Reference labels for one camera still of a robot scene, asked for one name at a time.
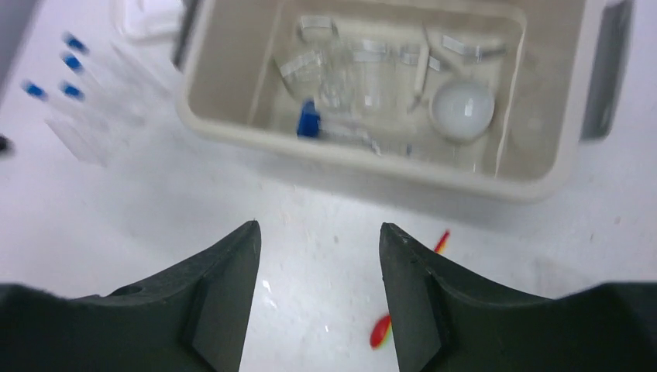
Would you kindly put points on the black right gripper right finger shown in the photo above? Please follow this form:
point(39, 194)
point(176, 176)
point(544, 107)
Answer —
point(445, 317)

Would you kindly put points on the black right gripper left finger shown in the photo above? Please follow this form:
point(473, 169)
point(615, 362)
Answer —
point(192, 316)

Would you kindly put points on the beige plastic tub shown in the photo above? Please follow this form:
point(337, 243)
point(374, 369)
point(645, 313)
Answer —
point(560, 82)

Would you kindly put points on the graduated cylinder blue base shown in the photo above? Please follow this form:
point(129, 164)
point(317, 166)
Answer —
point(314, 125)

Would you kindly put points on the small glass jar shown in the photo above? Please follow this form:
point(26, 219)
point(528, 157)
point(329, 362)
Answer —
point(374, 70)

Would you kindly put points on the blue capped vial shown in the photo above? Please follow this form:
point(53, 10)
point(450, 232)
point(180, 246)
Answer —
point(75, 43)
point(34, 91)
point(72, 91)
point(73, 63)

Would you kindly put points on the small clear beaker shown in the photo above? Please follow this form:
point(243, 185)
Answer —
point(302, 71)

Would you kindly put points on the clay pipe triangle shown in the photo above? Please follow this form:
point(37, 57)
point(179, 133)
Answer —
point(420, 56)

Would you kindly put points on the metal crucible tongs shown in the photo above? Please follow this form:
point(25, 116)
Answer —
point(316, 27)

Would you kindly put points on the white plastic tub lid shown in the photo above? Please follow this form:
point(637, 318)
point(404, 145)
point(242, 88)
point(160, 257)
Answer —
point(146, 21)

